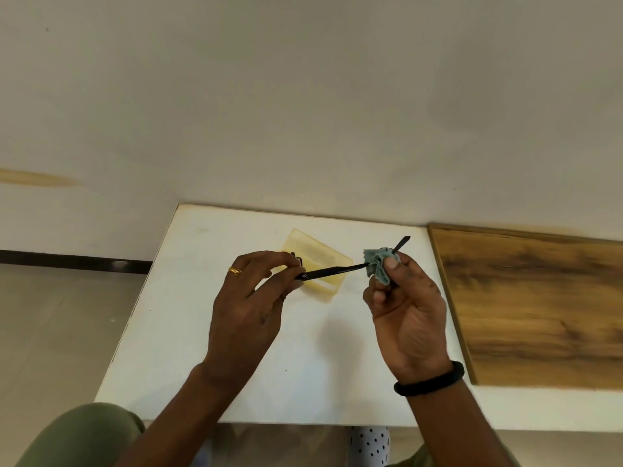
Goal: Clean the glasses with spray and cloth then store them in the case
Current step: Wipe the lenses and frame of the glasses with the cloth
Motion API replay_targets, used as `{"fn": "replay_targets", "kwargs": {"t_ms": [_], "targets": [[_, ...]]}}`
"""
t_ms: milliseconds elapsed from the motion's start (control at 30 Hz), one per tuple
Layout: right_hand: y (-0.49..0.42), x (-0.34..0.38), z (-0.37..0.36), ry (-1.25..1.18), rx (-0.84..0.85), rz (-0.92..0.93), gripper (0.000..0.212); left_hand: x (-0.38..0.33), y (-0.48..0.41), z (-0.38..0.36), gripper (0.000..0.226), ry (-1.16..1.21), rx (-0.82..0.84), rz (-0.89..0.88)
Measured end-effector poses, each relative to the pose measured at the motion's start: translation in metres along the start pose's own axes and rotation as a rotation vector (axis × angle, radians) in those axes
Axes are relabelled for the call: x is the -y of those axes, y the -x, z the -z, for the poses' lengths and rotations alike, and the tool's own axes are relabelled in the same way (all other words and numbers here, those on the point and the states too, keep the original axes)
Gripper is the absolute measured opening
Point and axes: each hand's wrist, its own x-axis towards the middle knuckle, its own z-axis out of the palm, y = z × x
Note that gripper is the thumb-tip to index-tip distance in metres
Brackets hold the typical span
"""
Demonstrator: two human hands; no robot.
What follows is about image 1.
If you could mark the black framed eyeglasses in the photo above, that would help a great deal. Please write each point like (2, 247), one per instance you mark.
(331, 271)

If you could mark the grey-green cleaning cloth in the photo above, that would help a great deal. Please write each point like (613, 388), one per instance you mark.
(377, 260)

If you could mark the person's left hand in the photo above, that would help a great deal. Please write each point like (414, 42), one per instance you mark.
(243, 325)

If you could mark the person's left leg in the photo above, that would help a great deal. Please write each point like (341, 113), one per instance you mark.
(73, 437)

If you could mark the brown wooden board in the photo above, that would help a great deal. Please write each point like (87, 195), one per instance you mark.
(535, 306)

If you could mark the white polka dot slipper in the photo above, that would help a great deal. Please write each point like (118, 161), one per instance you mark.
(367, 447)

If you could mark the yellow translucent glasses case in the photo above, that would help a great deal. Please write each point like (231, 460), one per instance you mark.
(316, 248)

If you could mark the person's right hand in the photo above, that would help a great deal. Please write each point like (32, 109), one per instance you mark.
(413, 330)

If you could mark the person's left forearm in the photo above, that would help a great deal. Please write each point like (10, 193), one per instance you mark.
(180, 423)

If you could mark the person's right forearm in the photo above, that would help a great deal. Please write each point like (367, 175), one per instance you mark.
(452, 428)

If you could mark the black wristband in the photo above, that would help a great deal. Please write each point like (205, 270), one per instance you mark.
(428, 384)

